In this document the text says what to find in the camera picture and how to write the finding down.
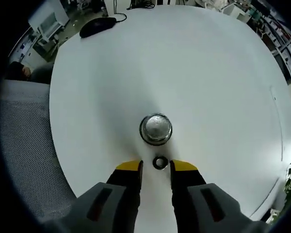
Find bundle of black cables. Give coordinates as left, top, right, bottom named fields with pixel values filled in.
left=126, top=0, right=156, bottom=10

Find black mouse cable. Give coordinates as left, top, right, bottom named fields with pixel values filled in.
left=113, top=12, right=128, bottom=24

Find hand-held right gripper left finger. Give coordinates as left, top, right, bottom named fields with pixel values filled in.
left=42, top=159, right=145, bottom=233

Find white cabinet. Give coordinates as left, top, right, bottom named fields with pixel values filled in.
left=28, top=0, right=70, bottom=42

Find white storage shelf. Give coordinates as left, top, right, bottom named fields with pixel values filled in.
left=254, top=7, right=291, bottom=82

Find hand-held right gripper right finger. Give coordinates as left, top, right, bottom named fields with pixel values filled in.
left=169, top=159, right=270, bottom=233

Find black computer mouse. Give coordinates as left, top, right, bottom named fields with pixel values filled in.
left=79, top=17, right=118, bottom=39

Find white paper sheet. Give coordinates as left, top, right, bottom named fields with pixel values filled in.
left=270, top=85, right=291, bottom=170

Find small threaded steel stud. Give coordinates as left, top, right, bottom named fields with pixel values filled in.
left=152, top=156, right=168, bottom=171

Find grey mesh chair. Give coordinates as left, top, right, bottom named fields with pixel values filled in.
left=0, top=79, right=80, bottom=220

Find large threaded steel stud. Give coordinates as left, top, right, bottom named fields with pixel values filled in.
left=139, top=112, right=173, bottom=147

